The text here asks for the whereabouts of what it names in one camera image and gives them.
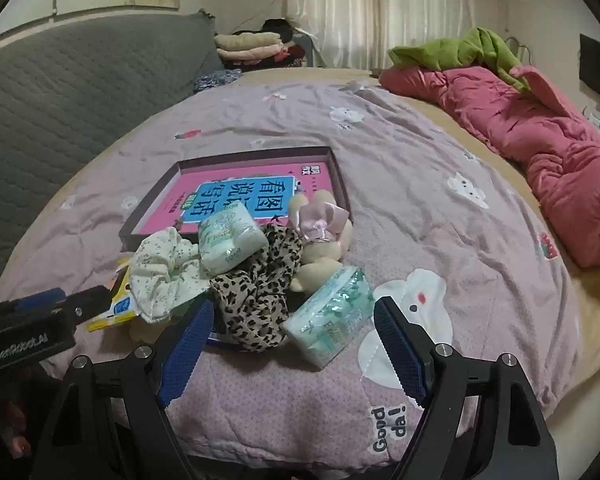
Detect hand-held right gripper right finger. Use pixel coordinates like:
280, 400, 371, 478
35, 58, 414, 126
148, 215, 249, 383
372, 296, 561, 480

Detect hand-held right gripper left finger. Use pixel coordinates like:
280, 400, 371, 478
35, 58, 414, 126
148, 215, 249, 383
30, 300, 216, 480

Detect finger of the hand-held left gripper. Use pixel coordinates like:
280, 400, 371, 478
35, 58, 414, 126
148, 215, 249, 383
62, 286, 113, 328
0, 287, 65, 317

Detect yellow wet wipes packet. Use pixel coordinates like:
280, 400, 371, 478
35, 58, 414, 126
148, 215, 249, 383
86, 257, 141, 333

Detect green white tissue pack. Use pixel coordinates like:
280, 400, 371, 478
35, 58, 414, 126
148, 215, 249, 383
283, 266, 376, 372
197, 208, 271, 277

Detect leopard print scrunchie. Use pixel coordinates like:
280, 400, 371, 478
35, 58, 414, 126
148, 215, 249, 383
209, 224, 305, 353

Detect white floral scrunchie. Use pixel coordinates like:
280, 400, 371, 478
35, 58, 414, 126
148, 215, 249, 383
129, 226, 212, 323

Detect plush rabbit with pink bow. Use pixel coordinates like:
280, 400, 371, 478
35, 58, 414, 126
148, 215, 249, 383
286, 189, 355, 293

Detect dark purple shallow box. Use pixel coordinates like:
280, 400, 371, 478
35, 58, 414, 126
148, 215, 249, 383
119, 146, 355, 253

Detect person's left hand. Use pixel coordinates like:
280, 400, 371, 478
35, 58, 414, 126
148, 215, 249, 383
0, 395, 37, 461

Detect pink book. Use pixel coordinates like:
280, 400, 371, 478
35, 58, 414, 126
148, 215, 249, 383
130, 162, 343, 236

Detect grey quilted headboard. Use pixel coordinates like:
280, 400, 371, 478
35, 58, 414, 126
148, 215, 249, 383
0, 10, 226, 306

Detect dark patterned cloth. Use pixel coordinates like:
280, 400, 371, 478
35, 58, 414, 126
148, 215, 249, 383
195, 70, 242, 94

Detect pink quilt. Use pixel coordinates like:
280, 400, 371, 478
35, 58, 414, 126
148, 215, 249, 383
380, 65, 600, 268

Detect green blanket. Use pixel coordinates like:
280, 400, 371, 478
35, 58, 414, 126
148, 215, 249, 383
387, 26, 533, 93

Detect stack of folded clothes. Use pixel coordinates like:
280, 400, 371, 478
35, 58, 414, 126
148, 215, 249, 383
214, 31, 306, 68

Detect white curtain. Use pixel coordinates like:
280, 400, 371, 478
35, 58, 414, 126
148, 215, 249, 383
286, 0, 506, 68

